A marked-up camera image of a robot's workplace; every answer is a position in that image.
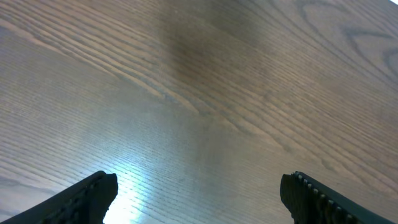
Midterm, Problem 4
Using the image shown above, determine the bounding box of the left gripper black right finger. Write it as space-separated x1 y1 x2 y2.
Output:
280 171 393 224

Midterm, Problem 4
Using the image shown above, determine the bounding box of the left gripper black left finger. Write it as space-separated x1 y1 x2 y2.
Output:
2 170 118 224

